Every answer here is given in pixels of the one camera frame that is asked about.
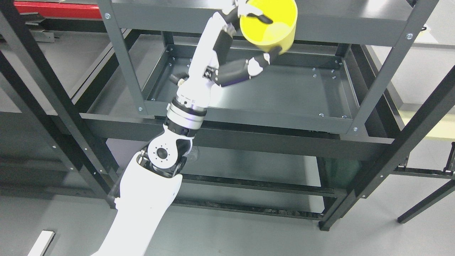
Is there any dark grey metal shelf rack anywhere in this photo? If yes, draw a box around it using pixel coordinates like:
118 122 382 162
80 0 441 231

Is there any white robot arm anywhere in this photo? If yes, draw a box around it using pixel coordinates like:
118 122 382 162
94 97 208 256

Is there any yellow plastic cup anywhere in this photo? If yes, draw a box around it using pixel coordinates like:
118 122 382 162
240 0 298 55

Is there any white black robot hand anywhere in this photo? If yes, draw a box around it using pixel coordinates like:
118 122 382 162
171 0 281 110

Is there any black metal frame rack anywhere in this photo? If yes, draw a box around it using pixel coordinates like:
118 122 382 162
1 0 120 208

